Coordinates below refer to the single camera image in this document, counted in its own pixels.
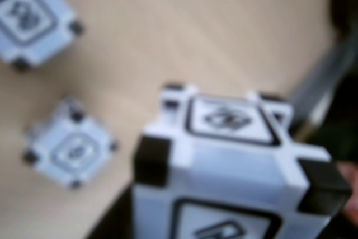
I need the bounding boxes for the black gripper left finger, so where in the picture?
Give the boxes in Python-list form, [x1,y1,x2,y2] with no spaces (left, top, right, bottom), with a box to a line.
[83,187,135,239]

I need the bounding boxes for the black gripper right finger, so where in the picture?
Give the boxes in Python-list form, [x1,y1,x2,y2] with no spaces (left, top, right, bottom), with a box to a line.
[328,216,358,239]

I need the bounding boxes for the white cube zigzag diamond print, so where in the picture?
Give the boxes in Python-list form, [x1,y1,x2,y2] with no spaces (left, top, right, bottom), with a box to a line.
[131,82,353,239]

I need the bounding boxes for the white cube crossed lines print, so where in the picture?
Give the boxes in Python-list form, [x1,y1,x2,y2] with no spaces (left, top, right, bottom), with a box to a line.
[0,0,85,73]

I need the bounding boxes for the white cube overlapping squares print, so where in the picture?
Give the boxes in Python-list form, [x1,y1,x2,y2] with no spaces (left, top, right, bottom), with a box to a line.
[21,96,120,191]

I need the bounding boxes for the grey metal post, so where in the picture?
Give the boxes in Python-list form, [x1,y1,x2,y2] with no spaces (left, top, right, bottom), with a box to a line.
[290,36,358,142]

